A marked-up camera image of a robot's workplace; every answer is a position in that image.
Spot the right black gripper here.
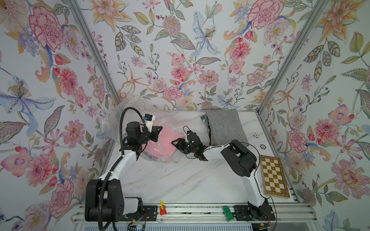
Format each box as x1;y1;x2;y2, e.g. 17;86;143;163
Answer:
171;138;198;155

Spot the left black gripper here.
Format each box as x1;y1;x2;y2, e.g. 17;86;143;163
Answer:
136;126;163;146

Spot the pink blanket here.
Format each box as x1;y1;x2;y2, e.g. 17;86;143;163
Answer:
140;126;185;164

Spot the clear plastic vacuum bag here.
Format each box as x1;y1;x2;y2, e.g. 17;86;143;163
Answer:
101;93;191;163

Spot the grey fuzzy blanket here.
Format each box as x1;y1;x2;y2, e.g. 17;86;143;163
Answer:
205;109;248;146

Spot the black smiley knitted blanket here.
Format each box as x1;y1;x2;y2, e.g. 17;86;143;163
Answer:
205;115;212;146

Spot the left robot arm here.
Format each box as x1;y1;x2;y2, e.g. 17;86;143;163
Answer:
84;122;163;226

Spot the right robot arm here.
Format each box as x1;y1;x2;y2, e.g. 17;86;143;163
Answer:
171;131;271;220

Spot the red yellow clamp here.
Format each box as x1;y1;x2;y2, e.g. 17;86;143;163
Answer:
160;201;167;216

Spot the green block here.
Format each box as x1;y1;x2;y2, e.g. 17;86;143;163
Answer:
222;206;234;222

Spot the wooden chessboard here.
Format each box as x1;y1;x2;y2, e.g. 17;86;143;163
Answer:
260;155;290;199

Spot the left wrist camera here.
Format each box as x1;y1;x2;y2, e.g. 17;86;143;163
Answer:
144;114;156;132

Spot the left aluminium corner post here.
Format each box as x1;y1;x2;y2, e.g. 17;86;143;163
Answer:
66;1;120;115

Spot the aluminium corner post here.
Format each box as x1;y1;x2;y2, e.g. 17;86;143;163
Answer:
256;0;327;115
66;1;120;115

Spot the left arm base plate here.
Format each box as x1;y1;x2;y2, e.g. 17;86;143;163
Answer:
118;206;158;222

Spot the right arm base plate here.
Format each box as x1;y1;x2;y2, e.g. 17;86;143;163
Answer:
233;205;276;221

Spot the left black corrugated cable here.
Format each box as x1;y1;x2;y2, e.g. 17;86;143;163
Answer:
97;106;145;231

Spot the aluminium front rail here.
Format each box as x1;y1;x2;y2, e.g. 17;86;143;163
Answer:
70;203;317;224

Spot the right aluminium corner post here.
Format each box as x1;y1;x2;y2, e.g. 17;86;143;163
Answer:
256;0;327;115

